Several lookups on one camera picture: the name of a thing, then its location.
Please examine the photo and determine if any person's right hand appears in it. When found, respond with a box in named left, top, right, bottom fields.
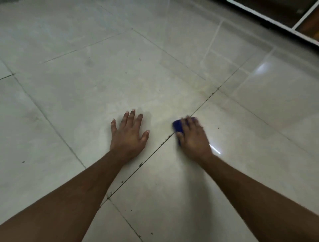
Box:
left=176, top=116, right=214, bottom=162

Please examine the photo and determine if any person's left hand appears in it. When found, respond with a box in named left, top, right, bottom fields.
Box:
left=110, top=109, right=150, bottom=161

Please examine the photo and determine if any blue scrubbing sponge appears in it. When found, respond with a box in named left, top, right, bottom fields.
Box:
left=172, top=117, right=197, bottom=146

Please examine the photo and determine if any person's left forearm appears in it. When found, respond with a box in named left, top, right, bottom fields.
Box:
left=0, top=149, right=136, bottom=242

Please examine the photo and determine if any person's right forearm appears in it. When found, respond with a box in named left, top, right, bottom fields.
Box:
left=198, top=153, right=319, bottom=242

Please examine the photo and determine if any white framed cabinet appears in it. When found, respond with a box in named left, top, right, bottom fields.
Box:
left=225, top=0, right=319, bottom=47

